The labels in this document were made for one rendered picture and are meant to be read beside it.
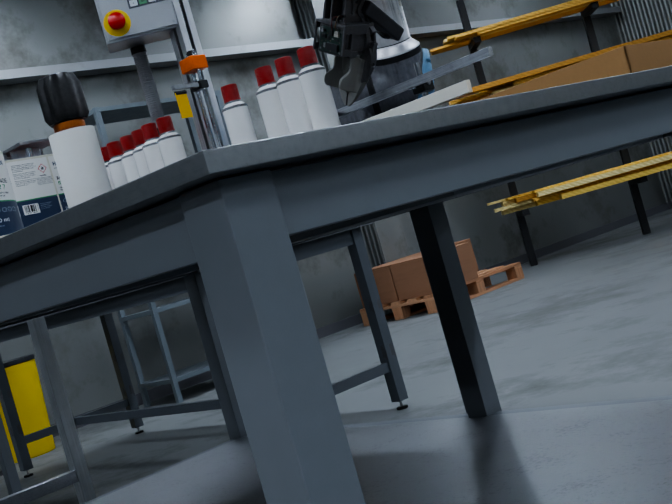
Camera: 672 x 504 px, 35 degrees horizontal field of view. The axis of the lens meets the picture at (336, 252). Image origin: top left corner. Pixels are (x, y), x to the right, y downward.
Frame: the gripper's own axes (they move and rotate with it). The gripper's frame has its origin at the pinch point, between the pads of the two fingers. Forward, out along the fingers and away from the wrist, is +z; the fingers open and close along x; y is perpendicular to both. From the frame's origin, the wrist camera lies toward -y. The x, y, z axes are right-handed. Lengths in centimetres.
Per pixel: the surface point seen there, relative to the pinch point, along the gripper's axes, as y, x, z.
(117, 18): 0, -71, -1
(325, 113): 1.2, -4.8, 3.9
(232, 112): 2.0, -29.1, 9.7
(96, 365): -222, -405, 305
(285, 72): 1.4, -15.7, -1.3
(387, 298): -443, -342, 289
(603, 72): 13, 55, -18
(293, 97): 1.9, -12.5, 2.7
